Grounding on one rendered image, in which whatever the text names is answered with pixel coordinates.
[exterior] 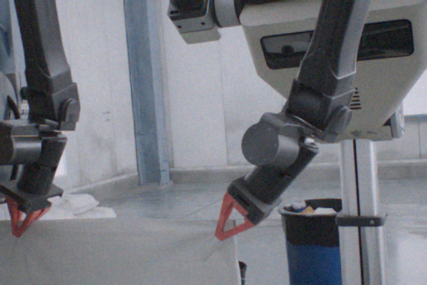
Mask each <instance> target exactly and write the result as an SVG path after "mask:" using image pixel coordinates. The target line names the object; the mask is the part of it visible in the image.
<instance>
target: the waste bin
mask: <svg viewBox="0 0 427 285"><path fill-rule="evenodd" d="M309 206H310V207H312V209H313V210H316V209H317V208H332V209H333V210H334V211H335V212H336V213H301V212H303V210H305V209H306V208H307V207H309ZM341 210H342V198H338V197H326V198H313V199H306V200H298V201H294V202H288V203H285V204H282V205H281V206H280V207H278V212H279V213H280V214H281V224H282V229H283V230H284V234H285V241H286V247H287V250H286V254H287V268H288V274H289V281H290V285H342V272H341V266H342V262H341V252H340V241H339V227H338V226H337V225H336V215H337V214H338V213H340V211H341Z"/></svg>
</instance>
